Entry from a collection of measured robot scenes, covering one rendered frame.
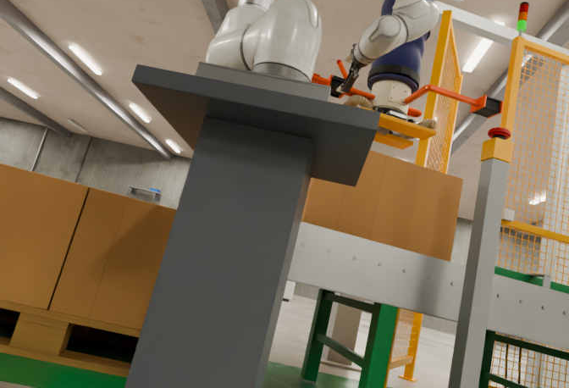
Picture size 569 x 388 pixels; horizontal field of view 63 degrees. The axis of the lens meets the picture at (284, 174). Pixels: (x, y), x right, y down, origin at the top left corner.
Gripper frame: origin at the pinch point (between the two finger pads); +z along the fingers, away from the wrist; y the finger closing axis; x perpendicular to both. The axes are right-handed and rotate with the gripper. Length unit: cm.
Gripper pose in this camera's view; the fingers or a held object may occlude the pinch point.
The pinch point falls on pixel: (344, 74)
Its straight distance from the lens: 188.9
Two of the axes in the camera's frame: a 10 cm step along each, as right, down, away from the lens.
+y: -2.4, 9.4, -2.3
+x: 9.4, 2.8, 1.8
